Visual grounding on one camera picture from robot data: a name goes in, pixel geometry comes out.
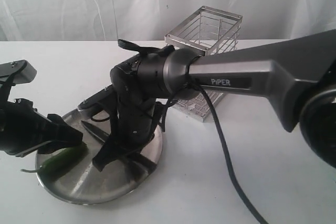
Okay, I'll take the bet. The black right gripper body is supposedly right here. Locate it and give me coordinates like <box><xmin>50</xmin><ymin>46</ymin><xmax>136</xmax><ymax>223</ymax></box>
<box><xmin>104</xmin><ymin>89</ymin><xmax>163</xmax><ymax>156</ymax></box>

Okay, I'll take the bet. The round stainless steel plate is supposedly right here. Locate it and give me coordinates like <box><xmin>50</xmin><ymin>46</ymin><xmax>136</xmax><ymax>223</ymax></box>
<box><xmin>37</xmin><ymin>109</ymin><xmax>163</xmax><ymax>205</ymax></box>

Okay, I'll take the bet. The green cucumber with stem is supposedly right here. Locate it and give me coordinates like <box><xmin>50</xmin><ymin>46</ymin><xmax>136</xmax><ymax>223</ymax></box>
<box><xmin>20</xmin><ymin>143</ymin><xmax>88</xmax><ymax>175</ymax></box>

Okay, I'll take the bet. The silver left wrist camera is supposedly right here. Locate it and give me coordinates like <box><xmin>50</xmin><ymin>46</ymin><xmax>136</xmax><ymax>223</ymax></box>
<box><xmin>1</xmin><ymin>60</ymin><xmax>37</xmax><ymax>85</ymax></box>

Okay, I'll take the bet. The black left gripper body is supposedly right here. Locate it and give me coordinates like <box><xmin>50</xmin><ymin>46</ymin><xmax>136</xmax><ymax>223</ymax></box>
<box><xmin>1</xmin><ymin>98</ymin><xmax>53</xmax><ymax>157</ymax></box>

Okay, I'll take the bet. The black kitchen knife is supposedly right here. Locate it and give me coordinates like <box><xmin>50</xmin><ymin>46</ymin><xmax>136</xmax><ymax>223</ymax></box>
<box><xmin>81</xmin><ymin>121</ymin><xmax>109</xmax><ymax>145</ymax></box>

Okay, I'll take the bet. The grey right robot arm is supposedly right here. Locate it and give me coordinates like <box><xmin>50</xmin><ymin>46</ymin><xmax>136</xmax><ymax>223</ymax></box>
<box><xmin>93</xmin><ymin>30</ymin><xmax>335</xmax><ymax>170</ymax></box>

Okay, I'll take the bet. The steel wire utensil basket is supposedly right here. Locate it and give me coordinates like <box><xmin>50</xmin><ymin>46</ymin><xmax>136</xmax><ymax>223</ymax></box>
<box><xmin>164</xmin><ymin>6</ymin><xmax>243</xmax><ymax>122</ymax></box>

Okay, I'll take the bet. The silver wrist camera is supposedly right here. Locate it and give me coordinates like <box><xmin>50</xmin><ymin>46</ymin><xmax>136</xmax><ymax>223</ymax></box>
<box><xmin>78</xmin><ymin>85</ymin><xmax>118</xmax><ymax>123</ymax></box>
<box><xmin>1</xmin><ymin>60</ymin><xmax>37</xmax><ymax>85</ymax></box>

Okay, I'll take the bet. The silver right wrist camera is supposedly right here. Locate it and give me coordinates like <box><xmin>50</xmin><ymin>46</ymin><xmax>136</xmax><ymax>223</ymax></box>
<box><xmin>78</xmin><ymin>85</ymin><xmax>118</xmax><ymax>123</ymax></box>

